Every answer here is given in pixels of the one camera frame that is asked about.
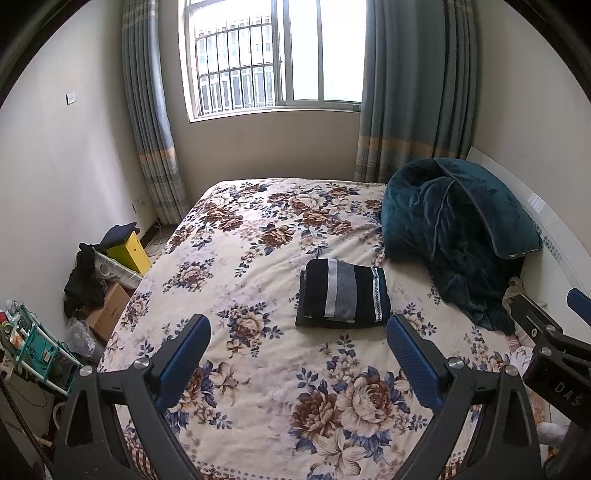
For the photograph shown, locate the white bed headboard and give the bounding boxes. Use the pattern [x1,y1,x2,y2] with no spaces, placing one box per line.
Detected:
[466,147,591,315]

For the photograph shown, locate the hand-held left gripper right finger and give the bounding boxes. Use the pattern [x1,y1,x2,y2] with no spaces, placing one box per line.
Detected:
[385,314,543,480]

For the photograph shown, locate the grey blue striped curtain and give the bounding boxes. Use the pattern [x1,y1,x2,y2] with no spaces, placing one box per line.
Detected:
[121,0,190,224]
[353,0,478,185]

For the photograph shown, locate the clear plastic bag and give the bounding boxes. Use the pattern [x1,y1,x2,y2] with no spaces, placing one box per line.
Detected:
[65,318,98,358]

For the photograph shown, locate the bed with floral sheet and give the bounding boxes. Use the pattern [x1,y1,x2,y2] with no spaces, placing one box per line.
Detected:
[97,178,532,480]

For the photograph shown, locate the black braided cable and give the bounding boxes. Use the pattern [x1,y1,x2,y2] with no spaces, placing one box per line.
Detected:
[0,376,54,480]

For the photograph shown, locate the yellow box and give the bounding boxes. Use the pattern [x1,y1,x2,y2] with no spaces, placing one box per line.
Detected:
[106,231,152,277]

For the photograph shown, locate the navy folded cloth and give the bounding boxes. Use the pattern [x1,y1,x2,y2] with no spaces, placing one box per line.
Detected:
[99,222,140,249]

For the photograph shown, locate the teal storage rack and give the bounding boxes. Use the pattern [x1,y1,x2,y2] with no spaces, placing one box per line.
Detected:
[0,300,84,398]

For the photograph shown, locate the navy teal striped knit sweater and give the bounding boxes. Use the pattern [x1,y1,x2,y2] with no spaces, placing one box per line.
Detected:
[298,258,392,326]

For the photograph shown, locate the teal plush blanket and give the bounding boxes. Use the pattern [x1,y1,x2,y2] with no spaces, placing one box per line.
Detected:
[381,157,544,335]

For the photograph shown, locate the clear plastic storage bin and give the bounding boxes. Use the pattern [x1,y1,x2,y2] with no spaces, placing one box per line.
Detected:
[95,249,144,291]

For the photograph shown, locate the brown cardboard box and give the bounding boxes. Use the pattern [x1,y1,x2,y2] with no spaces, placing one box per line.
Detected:
[85,281,132,342]

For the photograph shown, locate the black clothes pile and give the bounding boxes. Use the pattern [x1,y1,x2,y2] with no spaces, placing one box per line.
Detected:
[64,242,108,319]

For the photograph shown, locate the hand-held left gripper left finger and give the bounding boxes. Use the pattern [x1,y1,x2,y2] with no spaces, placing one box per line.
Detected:
[53,314,213,480]

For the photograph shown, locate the metal window grille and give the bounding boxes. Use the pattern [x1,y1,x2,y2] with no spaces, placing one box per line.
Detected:
[194,23,283,114]

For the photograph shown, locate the black folded garment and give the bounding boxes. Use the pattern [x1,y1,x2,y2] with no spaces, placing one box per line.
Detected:
[294,270,393,330]

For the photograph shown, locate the white floor cable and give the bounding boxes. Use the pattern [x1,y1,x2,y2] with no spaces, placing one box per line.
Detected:
[146,219,163,256]

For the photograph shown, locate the sliding glass window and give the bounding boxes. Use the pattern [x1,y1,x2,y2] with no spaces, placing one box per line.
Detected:
[178,0,370,123]

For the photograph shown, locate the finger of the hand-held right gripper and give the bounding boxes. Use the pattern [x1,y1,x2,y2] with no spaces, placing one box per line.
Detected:
[510,293,591,366]
[567,288,591,326]

